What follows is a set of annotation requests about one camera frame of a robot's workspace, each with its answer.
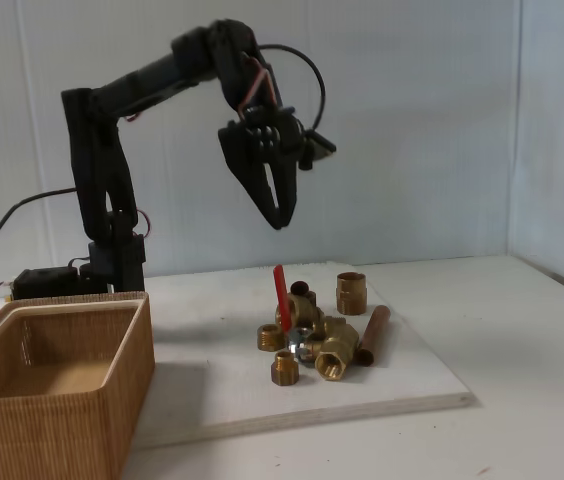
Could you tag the brown corrugated box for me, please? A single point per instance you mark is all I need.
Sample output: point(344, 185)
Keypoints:
point(62, 435)

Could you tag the large brass fitting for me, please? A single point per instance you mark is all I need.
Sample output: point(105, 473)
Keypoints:
point(304, 310)

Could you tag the short brass threaded sleeve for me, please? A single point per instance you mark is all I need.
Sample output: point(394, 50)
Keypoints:
point(351, 295)

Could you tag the brass double threaded nipple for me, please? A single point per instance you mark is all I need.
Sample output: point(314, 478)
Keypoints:
point(334, 327)

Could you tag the brass hex nut fitting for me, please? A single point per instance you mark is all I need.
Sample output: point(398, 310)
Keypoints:
point(269, 340)

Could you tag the steel hex nut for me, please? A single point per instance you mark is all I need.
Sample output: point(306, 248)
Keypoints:
point(296, 345)

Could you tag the copper pipe piece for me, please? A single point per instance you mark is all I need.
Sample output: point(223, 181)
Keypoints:
point(373, 332)

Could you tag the small brass hex nipple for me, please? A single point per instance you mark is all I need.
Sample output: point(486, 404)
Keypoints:
point(285, 371)

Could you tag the white plywood board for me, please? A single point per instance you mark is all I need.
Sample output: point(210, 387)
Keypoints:
point(412, 370)

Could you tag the small black gripper camera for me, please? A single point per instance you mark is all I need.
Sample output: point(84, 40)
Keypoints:
point(319, 145)

